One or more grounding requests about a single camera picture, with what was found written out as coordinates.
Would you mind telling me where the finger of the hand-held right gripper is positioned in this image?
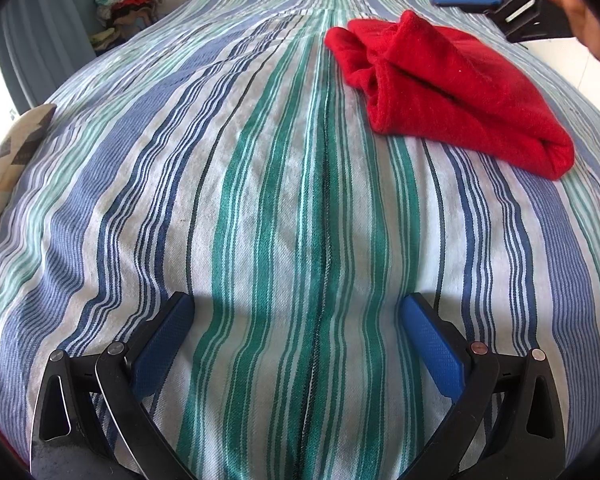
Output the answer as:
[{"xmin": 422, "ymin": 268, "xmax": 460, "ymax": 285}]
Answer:
[{"xmin": 431, "ymin": 0, "xmax": 502, "ymax": 10}]

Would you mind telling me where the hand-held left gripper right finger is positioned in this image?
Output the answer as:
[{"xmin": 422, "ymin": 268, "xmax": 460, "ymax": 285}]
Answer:
[{"xmin": 400, "ymin": 292, "xmax": 567, "ymax": 480}]

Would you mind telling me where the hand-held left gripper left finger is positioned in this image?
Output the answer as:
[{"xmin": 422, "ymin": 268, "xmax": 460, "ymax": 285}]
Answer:
[{"xmin": 29, "ymin": 291, "xmax": 196, "ymax": 480}]

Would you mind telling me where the red sweater with white figure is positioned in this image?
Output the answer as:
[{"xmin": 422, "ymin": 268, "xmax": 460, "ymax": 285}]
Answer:
[{"xmin": 325, "ymin": 9, "xmax": 576, "ymax": 181}]

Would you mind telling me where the pile of mixed clothes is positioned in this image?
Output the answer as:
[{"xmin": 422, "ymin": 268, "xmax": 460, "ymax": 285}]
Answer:
[{"xmin": 90, "ymin": 0, "xmax": 166, "ymax": 53}]

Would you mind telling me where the person's right hand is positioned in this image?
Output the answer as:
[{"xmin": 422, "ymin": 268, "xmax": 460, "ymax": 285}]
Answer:
[{"xmin": 532, "ymin": 0, "xmax": 600, "ymax": 86}]

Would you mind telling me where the blue green striped bedspread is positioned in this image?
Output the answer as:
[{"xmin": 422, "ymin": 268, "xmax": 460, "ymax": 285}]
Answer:
[{"xmin": 0, "ymin": 0, "xmax": 600, "ymax": 480}]

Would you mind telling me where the cream brown patchwork pillow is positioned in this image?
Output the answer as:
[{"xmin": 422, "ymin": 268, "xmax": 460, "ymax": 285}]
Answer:
[{"xmin": 0, "ymin": 103, "xmax": 58, "ymax": 253}]

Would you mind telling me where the blue curtain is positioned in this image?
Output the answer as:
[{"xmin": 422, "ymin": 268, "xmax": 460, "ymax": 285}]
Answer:
[{"xmin": 0, "ymin": 0, "xmax": 126, "ymax": 116}]

